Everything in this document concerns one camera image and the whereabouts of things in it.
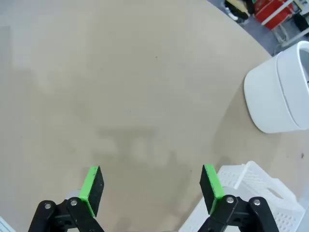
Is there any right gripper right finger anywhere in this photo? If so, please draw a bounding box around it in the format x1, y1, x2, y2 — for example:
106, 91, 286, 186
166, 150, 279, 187
199, 164, 278, 232

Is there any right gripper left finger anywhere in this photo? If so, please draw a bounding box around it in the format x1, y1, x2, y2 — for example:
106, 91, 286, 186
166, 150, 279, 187
28, 165, 106, 232

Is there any white perforated plastic basket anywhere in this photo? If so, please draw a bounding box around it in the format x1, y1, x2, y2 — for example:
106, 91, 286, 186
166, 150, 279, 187
178, 160, 306, 232

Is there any white lidded trash bin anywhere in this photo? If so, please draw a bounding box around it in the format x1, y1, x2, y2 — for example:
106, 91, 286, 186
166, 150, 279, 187
243, 40, 309, 134

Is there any black cross-shaped stand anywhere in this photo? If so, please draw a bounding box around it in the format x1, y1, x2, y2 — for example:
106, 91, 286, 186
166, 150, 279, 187
224, 0, 249, 24

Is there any red recycling bag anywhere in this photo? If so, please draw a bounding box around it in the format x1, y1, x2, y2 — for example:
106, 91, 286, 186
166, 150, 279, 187
254, 0, 295, 31

